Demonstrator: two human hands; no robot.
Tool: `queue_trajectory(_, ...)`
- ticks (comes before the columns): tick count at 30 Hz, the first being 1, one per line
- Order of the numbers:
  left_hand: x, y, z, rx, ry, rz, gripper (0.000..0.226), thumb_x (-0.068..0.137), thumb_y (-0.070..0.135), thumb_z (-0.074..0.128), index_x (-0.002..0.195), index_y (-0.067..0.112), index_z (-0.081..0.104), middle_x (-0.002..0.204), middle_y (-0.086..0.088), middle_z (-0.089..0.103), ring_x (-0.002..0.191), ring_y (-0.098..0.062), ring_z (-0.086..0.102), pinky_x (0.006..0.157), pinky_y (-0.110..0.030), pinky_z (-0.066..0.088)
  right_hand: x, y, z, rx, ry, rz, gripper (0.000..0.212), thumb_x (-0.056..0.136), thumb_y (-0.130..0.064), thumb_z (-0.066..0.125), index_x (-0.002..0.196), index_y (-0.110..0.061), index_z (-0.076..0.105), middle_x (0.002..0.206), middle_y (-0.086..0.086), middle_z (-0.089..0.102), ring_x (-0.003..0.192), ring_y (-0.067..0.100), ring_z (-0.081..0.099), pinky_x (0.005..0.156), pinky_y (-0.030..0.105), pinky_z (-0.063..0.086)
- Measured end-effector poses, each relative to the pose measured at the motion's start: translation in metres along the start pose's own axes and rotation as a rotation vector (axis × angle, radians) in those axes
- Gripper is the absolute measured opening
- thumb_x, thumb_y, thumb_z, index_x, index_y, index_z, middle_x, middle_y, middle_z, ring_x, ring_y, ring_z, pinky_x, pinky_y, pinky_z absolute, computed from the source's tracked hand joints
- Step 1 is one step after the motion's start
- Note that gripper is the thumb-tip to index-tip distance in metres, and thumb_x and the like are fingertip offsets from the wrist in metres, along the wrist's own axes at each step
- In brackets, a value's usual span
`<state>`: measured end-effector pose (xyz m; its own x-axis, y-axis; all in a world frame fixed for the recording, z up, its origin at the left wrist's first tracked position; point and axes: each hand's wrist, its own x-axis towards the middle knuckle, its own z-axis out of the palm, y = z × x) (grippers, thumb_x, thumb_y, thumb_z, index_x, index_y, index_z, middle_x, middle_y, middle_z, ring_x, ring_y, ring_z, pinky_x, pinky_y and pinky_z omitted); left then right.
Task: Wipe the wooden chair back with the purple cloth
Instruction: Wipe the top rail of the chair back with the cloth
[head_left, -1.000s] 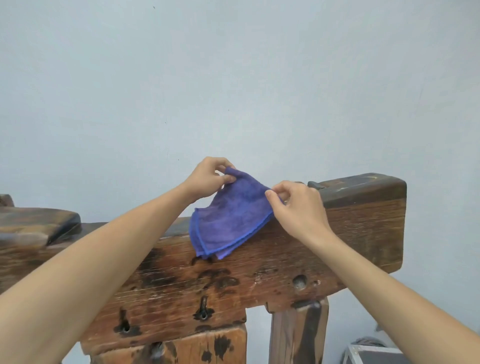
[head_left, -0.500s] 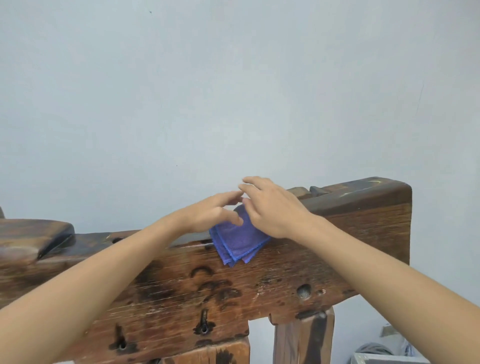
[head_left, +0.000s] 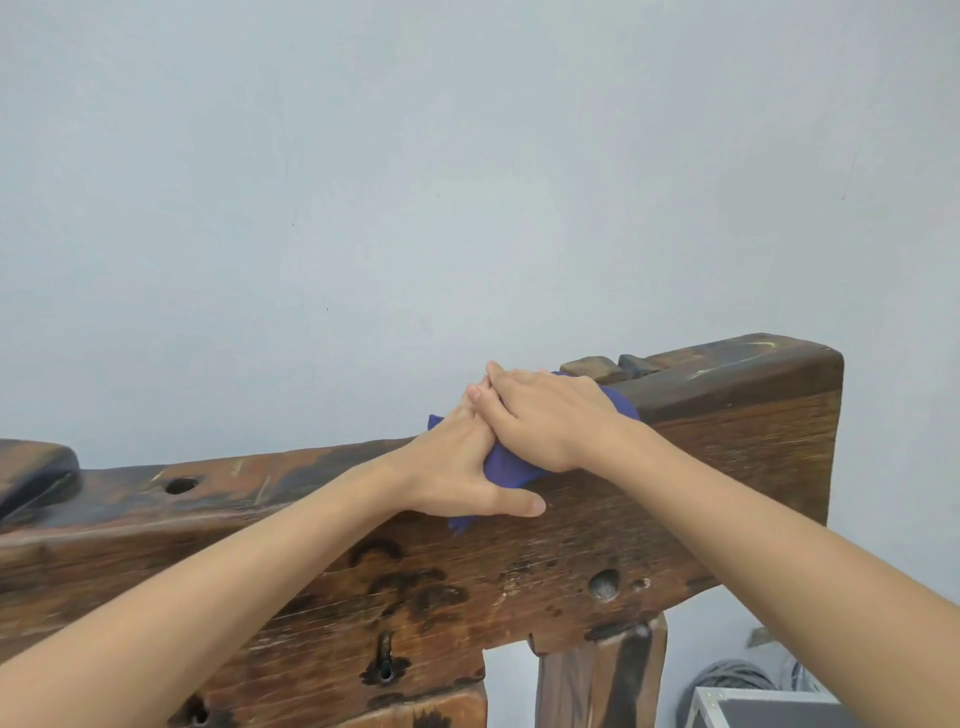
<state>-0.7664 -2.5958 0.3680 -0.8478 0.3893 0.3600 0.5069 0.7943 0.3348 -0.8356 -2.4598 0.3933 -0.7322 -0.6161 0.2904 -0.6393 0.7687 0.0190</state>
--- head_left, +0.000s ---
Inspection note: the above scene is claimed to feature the person's left hand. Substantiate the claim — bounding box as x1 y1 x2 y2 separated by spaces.
389 386 547 520

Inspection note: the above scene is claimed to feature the person's right hand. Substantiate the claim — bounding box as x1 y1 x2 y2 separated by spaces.
464 360 646 474

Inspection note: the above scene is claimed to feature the purple microfibre cloth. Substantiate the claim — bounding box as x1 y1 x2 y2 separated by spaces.
427 369 643 535

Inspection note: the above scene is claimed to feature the rustic wooden armchair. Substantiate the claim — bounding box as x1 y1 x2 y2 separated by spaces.
0 333 845 728

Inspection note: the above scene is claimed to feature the person's left forearm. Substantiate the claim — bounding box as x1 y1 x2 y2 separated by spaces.
0 453 421 728

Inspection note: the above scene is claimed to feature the person's right forearm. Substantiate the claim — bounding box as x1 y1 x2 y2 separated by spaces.
577 419 960 728

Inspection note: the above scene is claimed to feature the silver metal open box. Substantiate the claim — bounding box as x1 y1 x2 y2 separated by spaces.
683 686 864 728

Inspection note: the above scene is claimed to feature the grey cable coil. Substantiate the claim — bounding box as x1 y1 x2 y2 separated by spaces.
674 658 778 728

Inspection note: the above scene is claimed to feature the bundle of white cables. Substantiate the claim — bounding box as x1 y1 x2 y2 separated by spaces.
779 658 825 695

